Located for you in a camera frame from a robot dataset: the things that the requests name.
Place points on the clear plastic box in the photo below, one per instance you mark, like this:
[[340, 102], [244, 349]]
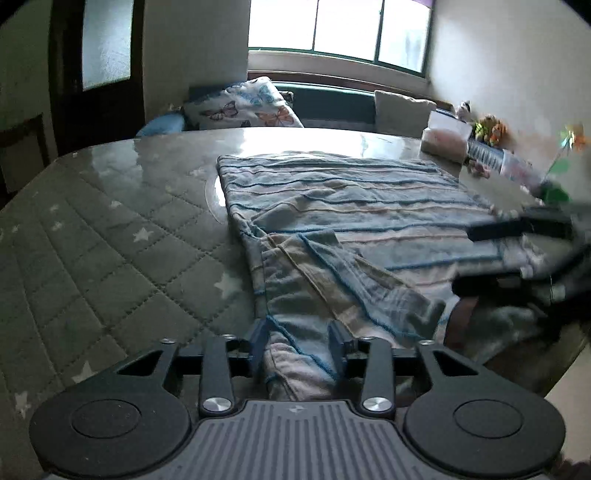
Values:
[[506, 164]]

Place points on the butterfly print pillow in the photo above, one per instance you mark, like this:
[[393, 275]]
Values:
[[253, 103]]

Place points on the dark wooden door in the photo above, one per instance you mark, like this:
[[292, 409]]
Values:
[[95, 72]]

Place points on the plush toy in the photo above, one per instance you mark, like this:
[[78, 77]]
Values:
[[489, 130]]

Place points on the glass turntable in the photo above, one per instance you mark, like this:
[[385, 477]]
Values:
[[215, 199]]

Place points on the dark wooden side table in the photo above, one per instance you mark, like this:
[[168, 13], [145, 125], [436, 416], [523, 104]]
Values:
[[24, 154]]

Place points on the striped blue beige garment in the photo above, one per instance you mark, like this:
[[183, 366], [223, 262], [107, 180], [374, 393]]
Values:
[[370, 244]]

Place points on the tissue box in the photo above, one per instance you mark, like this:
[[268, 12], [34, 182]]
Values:
[[447, 137]]

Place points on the pink small object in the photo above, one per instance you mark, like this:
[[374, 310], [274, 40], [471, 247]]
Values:
[[478, 169]]

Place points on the white cushion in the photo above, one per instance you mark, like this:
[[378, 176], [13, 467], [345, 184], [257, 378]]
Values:
[[401, 115]]

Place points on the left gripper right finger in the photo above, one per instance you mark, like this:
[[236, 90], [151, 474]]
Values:
[[368, 360]]

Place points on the colourful pinwheel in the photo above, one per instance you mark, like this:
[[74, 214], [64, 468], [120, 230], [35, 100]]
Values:
[[571, 163]]

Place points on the green framed window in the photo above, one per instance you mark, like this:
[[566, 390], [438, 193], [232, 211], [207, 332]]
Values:
[[390, 33]]

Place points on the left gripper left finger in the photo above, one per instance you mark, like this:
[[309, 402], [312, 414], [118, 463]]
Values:
[[224, 358]]

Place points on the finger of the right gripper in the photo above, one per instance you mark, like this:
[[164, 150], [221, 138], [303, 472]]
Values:
[[542, 221], [510, 284]]

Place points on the blue cushion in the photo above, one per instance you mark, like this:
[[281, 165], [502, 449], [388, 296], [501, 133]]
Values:
[[169, 123]]

